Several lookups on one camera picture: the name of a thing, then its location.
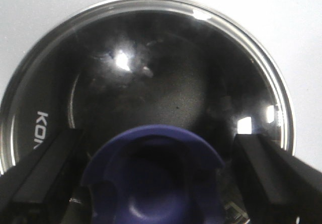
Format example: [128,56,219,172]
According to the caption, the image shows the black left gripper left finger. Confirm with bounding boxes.
[1,129,84,223]

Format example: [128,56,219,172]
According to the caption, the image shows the glass lid with blue knob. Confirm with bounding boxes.
[1,0,294,223]

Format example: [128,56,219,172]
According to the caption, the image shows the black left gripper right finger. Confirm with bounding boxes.
[232,134,321,223]

